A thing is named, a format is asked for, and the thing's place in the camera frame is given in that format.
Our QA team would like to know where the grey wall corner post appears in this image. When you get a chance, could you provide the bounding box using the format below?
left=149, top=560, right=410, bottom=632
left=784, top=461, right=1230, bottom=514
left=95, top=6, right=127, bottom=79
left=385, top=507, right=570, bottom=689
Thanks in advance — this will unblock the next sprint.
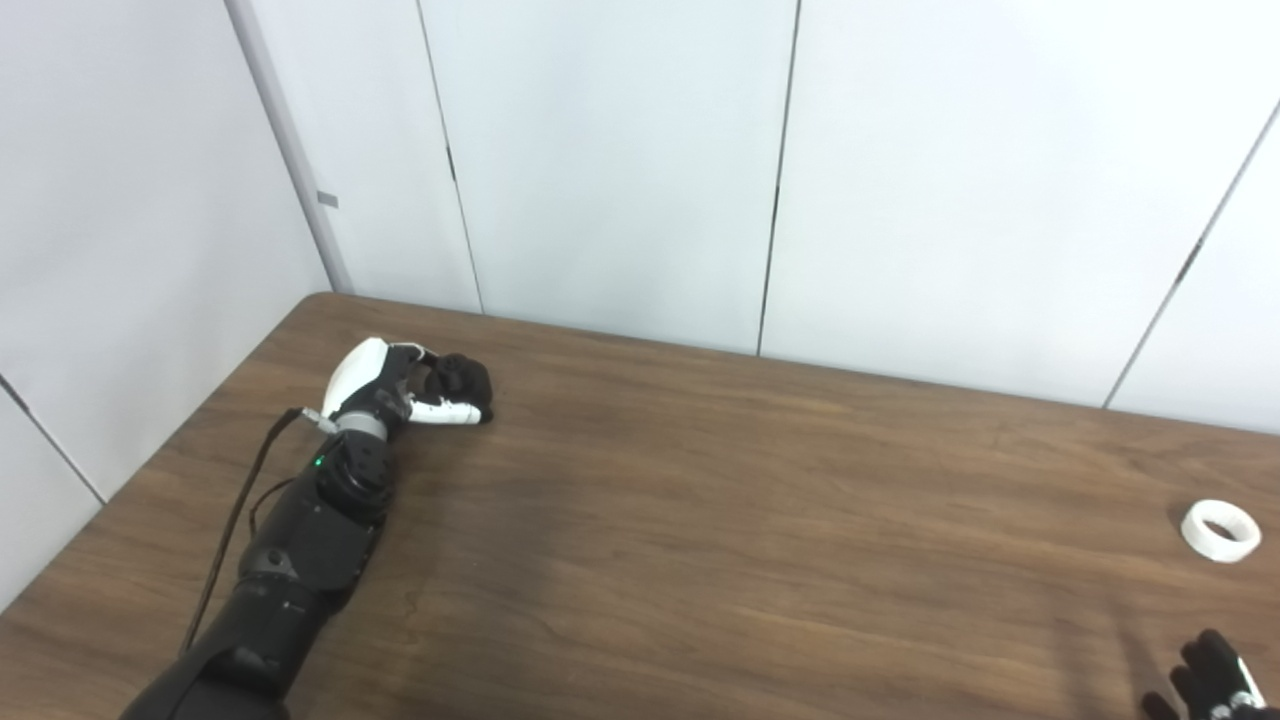
left=222, top=0, right=354, bottom=295

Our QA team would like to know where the round black part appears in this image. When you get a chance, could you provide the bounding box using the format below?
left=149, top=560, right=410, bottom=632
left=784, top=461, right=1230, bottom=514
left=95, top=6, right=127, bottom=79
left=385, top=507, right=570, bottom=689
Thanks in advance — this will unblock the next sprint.
left=428, top=353, right=495, bottom=413

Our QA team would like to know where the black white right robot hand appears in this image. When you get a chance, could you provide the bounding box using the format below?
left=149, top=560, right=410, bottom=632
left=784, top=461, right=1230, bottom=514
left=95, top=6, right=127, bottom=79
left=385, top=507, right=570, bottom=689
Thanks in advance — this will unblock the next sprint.
left=1143, top=629, right=1271, bottom=720

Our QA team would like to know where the white ring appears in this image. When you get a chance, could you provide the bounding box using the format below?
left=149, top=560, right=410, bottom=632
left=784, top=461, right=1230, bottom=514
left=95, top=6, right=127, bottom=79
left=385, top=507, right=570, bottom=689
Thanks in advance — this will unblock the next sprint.
left=1181, top=499, right=1264, bottom=565

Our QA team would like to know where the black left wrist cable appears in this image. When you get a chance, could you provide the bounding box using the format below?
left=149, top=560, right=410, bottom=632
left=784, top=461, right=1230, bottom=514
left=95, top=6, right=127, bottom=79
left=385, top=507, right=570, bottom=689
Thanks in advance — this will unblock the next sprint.
left=180, top=405, right=326, bottom=656

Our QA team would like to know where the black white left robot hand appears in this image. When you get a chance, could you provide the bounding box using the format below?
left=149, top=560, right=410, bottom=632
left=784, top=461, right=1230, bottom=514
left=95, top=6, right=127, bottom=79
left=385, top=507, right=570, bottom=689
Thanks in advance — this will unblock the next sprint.
left=320, top=337, right=496, bottom=433

